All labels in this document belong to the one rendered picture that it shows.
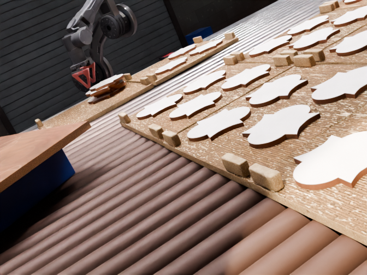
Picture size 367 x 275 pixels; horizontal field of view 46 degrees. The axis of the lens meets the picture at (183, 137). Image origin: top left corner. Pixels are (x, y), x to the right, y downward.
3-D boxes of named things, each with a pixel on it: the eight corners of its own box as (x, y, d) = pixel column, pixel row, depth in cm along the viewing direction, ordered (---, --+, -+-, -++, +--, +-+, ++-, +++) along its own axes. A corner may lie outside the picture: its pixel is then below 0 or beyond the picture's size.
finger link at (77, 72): (99, 82, 171) (89, 60, 168) (95, 85, 164) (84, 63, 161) (83, 88, 172) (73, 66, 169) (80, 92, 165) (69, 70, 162)
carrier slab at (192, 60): (124, 83, 191) (123, 80, 191) (197, 45, 205) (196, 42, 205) (157, 85, 160) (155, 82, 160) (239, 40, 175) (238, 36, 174)
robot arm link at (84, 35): (87, 34, 174) (71, 19, 168) (104, 27, 166) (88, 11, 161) (74, 57, 168) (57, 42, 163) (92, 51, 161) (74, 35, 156)
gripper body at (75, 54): (92, 60, 173) (84, 43, 171) (87, 65, 164) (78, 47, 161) (78, 66, 174) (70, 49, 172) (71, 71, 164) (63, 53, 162)
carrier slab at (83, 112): (38, 129, 177) (36, 125, 176) (123, 84, 191) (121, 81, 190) (55, 141, 146) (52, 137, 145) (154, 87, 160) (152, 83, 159)
